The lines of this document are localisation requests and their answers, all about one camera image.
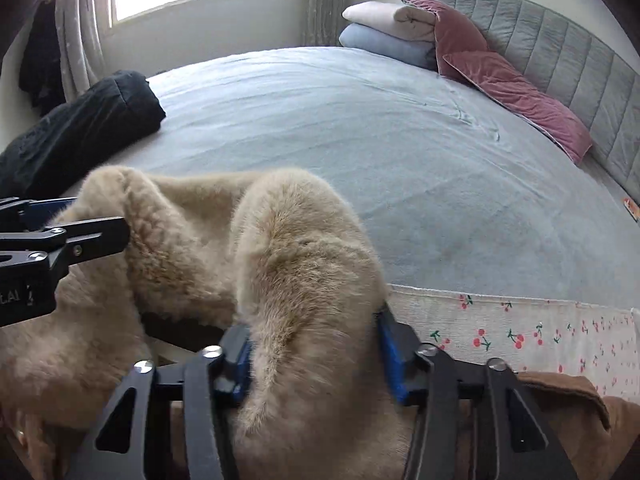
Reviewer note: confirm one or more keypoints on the pink velvet pillow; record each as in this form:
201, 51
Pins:
520, 100
455, 25

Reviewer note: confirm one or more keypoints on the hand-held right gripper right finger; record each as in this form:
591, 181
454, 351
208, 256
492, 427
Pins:
390, 360

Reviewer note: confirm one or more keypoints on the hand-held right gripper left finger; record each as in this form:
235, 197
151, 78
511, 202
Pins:
240, 360

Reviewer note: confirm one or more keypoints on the grey padded headboard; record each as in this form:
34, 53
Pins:
550, 35

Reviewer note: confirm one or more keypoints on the small orange item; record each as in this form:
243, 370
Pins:
631, 208

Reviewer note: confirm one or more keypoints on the dark hanging clothes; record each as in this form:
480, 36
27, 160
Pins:
42, 60

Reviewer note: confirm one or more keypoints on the brown coat with fur collar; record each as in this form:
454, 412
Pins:
300, 270

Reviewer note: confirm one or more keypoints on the grey bed sheet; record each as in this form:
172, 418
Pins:
350, 160

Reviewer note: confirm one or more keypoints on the cherry print bed sheet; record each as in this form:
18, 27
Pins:
500, 325

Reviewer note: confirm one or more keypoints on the grey curtain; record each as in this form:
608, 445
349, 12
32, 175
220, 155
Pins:
325, 0

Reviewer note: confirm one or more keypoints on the black puffer jacket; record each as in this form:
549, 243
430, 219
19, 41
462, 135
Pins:
90, 125

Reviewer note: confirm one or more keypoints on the white star print curtain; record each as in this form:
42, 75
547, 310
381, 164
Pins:
82, 35

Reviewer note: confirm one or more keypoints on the blue folded blanket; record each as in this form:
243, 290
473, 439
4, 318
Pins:
380, 45

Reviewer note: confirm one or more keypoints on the white folded blanket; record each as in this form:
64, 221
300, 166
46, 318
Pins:
385, 17

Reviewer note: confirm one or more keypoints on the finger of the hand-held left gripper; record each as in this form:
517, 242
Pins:
50, 208
95, 237

